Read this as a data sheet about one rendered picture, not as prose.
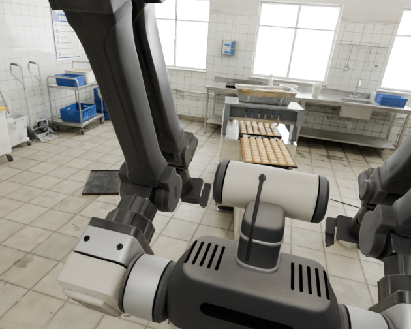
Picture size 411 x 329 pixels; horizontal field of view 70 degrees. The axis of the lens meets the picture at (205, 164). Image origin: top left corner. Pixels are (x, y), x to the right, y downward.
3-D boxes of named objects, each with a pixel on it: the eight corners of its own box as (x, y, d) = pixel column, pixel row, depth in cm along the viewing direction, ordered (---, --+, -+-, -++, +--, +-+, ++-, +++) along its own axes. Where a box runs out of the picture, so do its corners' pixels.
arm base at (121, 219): (135, 236, 45) (152, 263, 54) (154, 192, 49) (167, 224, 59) (84, 224, 47) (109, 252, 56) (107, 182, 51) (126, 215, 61)
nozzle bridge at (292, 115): (222, 128, 315) (225, 96, 301) (290, 134, 313) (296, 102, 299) (221, 138, 285) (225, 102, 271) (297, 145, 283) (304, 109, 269)
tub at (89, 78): (74, 79, 550) (73, 68, 542) (97, 81, 546) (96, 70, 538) (64, 81, 517) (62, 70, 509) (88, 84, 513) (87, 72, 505)
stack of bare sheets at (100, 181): (91, 172, 385) (91, 170, 384) (122, 172, 392) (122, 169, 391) (81, 195, 331) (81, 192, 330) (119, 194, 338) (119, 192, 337)
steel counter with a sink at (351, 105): (201, 132, 568) (206, 66, 519) (211, 123, 631) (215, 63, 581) (396, 162, 495) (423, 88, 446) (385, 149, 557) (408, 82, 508)
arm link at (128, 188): (116, 200, 53) (144, 207, 52) (139, 156, 59) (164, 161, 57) (130, 223, 60) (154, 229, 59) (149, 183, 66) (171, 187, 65)
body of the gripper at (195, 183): (168, 178, 83) (162, 162, 77) (203, 181, 81) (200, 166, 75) (162, 198, 80) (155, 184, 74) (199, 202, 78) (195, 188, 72)
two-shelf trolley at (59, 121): (77, 119, 589) (72, 59, 544) (106, 123, 583) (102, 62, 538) (51, 132, 512) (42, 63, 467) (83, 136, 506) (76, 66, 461)
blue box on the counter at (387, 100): (379, 104, 487) (381, 96, 481) (374, 101, 514) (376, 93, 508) (405, 108, 480) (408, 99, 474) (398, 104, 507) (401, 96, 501)
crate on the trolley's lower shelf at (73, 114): (77, 113, 567) (76, 102, 559) (96, 115, 564) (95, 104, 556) (60, 120, 516) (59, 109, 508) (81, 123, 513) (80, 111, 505)
